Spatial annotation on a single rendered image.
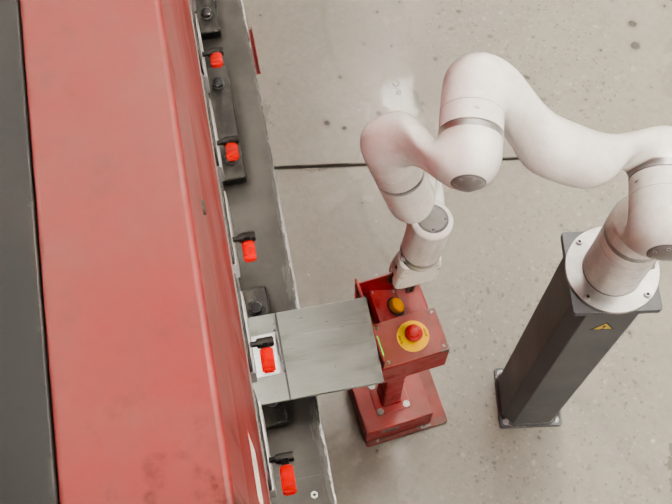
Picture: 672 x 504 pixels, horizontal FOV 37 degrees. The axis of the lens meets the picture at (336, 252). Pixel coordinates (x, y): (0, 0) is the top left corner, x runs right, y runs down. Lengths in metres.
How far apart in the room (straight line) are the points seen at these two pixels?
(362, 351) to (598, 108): 1.74
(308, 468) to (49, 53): 1.43
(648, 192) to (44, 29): 1.18
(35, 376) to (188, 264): 0.11
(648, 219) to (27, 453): 1.26
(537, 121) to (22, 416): 1.12
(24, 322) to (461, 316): 2.50
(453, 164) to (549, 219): 1.77
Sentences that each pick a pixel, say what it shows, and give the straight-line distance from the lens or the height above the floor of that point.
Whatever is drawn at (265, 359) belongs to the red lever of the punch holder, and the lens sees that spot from 1.64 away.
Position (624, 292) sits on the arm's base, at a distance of 2.05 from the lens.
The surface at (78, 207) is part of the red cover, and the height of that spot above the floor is 2.30.
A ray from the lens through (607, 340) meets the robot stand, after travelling 2.26.
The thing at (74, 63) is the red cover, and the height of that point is 2.30.
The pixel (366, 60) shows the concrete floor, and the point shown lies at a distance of 3.47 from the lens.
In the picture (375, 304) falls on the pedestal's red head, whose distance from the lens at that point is 2.26.
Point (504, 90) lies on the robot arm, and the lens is 1.56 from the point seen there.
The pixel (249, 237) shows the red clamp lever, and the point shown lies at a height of 1.26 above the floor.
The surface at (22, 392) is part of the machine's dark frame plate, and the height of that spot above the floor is 2.30.
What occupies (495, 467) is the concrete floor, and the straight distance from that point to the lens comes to 2.95.
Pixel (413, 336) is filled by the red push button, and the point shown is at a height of 0.81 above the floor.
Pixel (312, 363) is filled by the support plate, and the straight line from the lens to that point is 1.95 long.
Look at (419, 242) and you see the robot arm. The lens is 1.90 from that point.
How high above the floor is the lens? 2.87
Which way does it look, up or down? 67 degrees down
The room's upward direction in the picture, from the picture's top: 1 degrees counter-clockwise
